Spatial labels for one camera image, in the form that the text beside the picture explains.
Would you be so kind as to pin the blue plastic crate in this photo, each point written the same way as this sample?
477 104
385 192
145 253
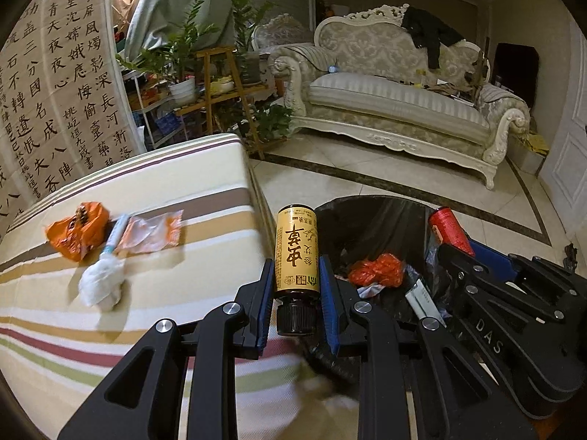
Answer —
167 123

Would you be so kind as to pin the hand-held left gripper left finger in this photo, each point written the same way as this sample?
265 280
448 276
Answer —
263 302

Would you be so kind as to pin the red can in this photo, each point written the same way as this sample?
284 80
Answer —
451 229

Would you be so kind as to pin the white paper package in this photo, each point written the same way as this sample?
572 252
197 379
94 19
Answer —
422 300

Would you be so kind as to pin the pale blue plastic tube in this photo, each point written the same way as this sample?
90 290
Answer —
117 236

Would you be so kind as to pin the black jacket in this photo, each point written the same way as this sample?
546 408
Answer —
426 32

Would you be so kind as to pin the wooden plant stand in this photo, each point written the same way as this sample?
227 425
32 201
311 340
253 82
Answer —
234 91

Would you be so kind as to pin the crumpled white paper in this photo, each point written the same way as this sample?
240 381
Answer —
369 291

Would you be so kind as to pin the brown clutter pile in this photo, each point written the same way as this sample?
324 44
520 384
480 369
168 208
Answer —
445 87

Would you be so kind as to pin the striped tablecloth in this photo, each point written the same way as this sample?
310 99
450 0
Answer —
137 192

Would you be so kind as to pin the tall plant in dark pot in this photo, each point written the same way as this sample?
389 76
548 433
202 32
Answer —
247 18

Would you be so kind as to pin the dark cabinet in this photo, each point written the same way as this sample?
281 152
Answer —
518 73

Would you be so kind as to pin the leafy plant in white pot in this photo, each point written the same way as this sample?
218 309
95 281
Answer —
182 91

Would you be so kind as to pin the white metal shelf rack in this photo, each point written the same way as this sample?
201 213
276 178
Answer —
146 114

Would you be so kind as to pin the orange plastic bag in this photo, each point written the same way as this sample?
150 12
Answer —
78 233

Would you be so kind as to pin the small low green plant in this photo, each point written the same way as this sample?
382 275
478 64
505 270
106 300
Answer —
273 121

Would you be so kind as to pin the clear wrapper orange print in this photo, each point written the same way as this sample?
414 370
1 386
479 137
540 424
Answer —
151 233

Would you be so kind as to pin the calligraphy paper wall sheet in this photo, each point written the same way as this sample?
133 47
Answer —
69 78

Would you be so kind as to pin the ornate cream armchair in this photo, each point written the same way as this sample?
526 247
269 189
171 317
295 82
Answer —
275 32

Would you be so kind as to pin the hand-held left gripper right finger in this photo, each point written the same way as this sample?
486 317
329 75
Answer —
328 302

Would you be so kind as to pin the red plastic bag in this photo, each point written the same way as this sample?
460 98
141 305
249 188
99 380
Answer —
376 270

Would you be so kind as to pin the ornate cream sofa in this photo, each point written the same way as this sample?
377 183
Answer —
390 110

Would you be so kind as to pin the white panel door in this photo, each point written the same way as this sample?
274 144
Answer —
568 123

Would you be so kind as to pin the brown bottle yellow label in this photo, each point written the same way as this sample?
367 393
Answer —
296 256

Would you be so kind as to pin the trash bin with black bag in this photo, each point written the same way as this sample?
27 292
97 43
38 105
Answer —
367 229

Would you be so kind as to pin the yellow cloth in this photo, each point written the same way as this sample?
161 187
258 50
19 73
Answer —
536 144

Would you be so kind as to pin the pale green curtain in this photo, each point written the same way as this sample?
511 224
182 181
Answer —
174 0

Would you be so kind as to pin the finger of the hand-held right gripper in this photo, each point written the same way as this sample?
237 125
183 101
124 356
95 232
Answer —
463 266
493 256

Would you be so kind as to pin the crumpled white tissue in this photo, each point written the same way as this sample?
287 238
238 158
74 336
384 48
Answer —
102 282

